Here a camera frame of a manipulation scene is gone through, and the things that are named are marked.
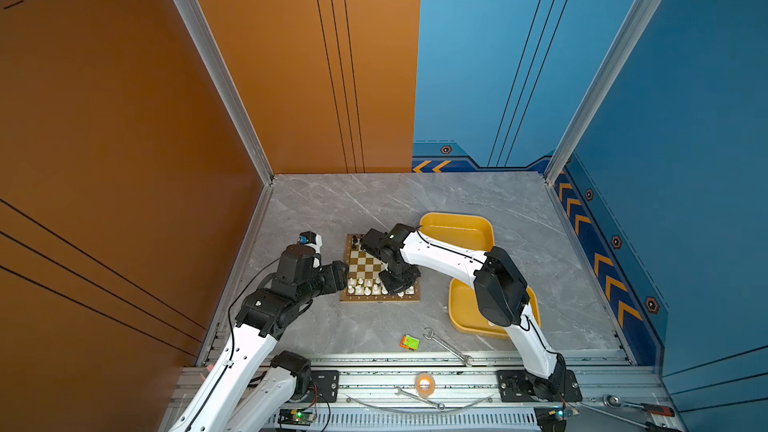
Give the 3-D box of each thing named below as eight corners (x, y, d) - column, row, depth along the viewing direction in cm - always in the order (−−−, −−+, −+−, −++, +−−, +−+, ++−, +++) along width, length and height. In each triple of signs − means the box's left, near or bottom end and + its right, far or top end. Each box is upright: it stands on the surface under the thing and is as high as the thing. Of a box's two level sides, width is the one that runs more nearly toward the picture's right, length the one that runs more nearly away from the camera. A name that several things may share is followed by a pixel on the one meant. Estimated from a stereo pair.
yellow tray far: (417, 239, 104) (418, 228, 99) (421, 217, 110) (423, 206, 105) (489, 252, 101) (494, 241, 95) (489, 229, 107) (494, 217, 101)
